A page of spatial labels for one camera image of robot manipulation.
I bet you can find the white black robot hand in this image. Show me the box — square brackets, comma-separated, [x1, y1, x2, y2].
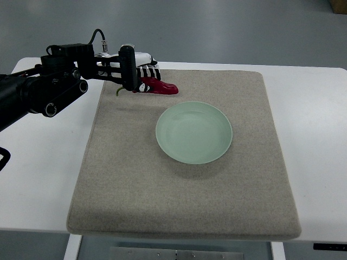
[105, 45, 162, 95]

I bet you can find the red chili pepper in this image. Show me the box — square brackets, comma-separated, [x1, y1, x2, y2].
[131, 77, 179, 95]

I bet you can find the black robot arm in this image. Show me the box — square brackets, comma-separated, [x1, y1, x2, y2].
[1, 42, 138, 130]

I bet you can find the light green plate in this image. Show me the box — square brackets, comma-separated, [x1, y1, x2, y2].
[156, 101, 233, 165]

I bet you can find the small clear plastic box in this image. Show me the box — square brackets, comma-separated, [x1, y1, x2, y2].
[122, 43, 135, 49]

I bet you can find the beige felt mat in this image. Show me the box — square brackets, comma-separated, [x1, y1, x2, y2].
[66, 68, 302, 241]

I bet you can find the white left table leg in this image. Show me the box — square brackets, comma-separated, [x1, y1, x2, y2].
[63, 235, 82, 260]

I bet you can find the white table leg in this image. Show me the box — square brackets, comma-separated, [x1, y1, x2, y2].
[63, 235, 82, 260]
[271, 242, 286, 260]

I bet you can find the cardboard box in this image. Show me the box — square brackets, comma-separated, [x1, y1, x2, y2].
[329, 0, 347, 15]

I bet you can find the white right table leg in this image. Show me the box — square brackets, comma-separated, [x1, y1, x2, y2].
[271, 242, 286, 260]

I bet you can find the black table control panel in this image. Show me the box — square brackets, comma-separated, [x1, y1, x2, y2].
[313, 243, 347, 251]

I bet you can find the black sleeved cable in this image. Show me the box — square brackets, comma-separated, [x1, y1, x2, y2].
[0, 147, 11, 172]

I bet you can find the metal base plate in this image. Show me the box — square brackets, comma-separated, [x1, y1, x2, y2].
[108, 247, 245, 260]

